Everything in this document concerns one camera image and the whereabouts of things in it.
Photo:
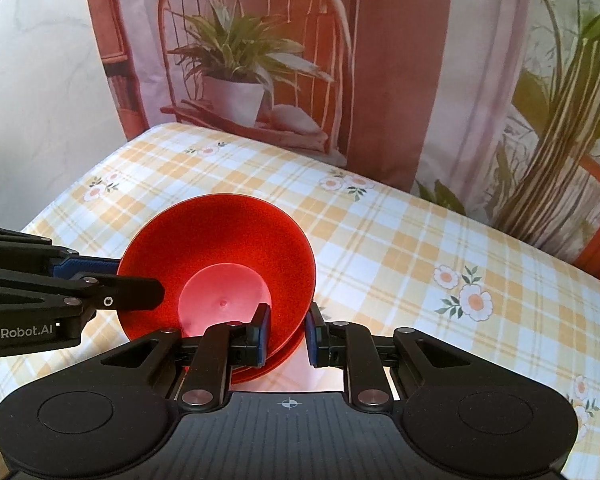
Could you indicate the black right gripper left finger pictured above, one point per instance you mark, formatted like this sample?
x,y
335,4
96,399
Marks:
x,y
211,358

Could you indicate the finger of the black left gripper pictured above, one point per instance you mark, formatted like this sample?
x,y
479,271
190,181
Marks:
x,y
109,289

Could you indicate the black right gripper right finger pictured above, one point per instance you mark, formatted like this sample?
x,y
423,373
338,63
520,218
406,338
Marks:
x,y
360,355

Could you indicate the red plastic bowl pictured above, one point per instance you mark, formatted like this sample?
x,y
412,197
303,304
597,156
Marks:
x,y
218,257

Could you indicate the yellow plaid floral tablecloth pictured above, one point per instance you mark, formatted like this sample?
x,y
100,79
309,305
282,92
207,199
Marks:
x,y
384,258

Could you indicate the printed plant chair backdrop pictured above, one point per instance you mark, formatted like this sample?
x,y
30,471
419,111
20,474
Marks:
x,y
489,108

